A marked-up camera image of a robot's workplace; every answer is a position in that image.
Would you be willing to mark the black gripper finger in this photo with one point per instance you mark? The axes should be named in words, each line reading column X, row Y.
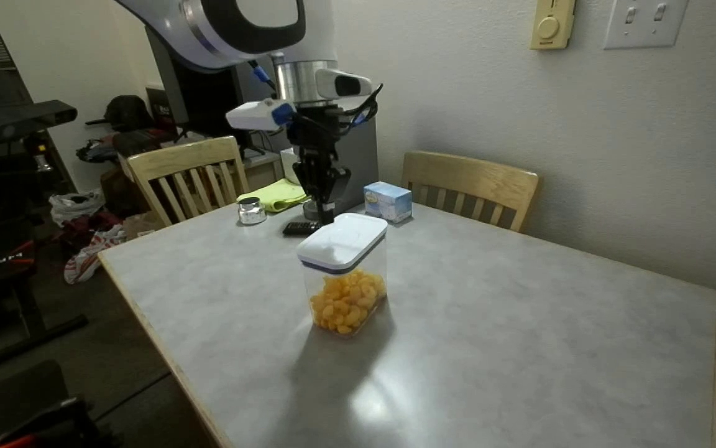
column 334, row 180
column 313, row 189

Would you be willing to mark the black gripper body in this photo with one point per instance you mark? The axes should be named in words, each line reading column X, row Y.
column 319, row 132

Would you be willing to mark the white container lid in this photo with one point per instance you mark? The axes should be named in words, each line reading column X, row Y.
column 344, row 241

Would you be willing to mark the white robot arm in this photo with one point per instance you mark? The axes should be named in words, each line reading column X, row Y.
column 200, row 39

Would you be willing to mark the clear plastic container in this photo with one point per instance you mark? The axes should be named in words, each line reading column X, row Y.
column 324, row 280

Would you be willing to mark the clear container with yellow snacks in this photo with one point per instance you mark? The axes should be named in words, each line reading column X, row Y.
column 347, row 305

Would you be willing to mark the grey coffee maker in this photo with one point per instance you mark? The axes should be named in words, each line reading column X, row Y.
column 363, row 165

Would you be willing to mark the lime green cloth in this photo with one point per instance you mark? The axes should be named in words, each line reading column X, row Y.
column 278, row 195

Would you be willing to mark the black remote control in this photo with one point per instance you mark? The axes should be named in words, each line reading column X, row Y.
column 297, row 226

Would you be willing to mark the small blue white box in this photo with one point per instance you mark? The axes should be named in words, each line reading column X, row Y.
column 388, row 202

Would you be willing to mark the black flat screen television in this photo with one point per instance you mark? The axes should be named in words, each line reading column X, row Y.
column 210, row 100

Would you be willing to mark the light wooden chair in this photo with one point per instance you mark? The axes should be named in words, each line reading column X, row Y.
column 470, row 177
column 184, row 158

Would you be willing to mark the clothes pile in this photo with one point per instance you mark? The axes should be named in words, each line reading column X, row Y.
column 101, row 240

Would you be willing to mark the black metal stand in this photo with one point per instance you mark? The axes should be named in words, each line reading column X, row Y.
column 10, row 208

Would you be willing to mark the black red bag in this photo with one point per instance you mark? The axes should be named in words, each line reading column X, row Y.
column 50, row 426

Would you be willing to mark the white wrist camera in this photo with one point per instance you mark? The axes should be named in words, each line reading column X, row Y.
column 260, row 114

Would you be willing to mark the black bar camera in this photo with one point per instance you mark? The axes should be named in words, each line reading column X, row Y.
column 35, row 114

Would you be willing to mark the white light switch plate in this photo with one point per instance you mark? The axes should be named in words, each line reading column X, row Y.
column 646, row 22

